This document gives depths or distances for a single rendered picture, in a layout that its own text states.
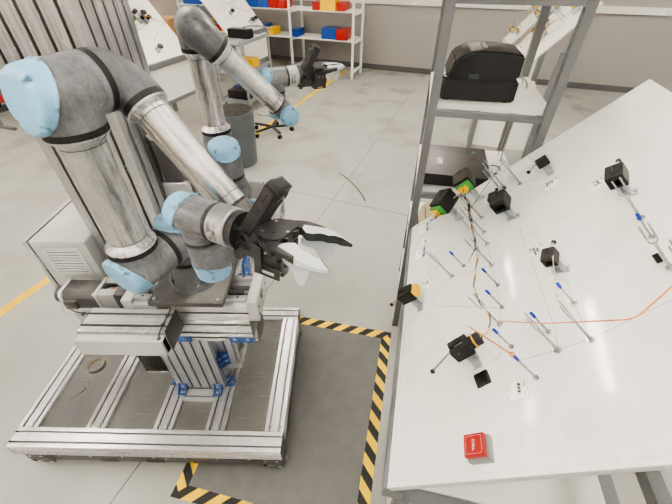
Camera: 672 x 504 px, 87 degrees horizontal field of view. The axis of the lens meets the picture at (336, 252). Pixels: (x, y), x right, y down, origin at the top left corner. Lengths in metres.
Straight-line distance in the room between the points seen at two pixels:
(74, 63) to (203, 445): 1.59
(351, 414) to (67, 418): 1.42
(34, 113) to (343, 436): 1.83
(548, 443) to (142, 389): 1.85
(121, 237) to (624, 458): 1.09
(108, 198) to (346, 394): 1.68
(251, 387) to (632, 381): 1.61
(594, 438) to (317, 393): 1.56
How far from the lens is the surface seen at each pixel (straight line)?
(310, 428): 2.11
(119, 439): 2.10
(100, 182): 0.87
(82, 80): 0.82
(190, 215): 0.68
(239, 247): 0.65
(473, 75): 1.68
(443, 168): 1.87
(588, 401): 0.93
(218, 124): 1.55
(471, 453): 0.95
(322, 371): 2.26
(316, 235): 0.60
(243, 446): 1.90
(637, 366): 0.93
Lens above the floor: 1.94
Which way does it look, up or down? 41 degrees down
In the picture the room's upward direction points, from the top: straight up
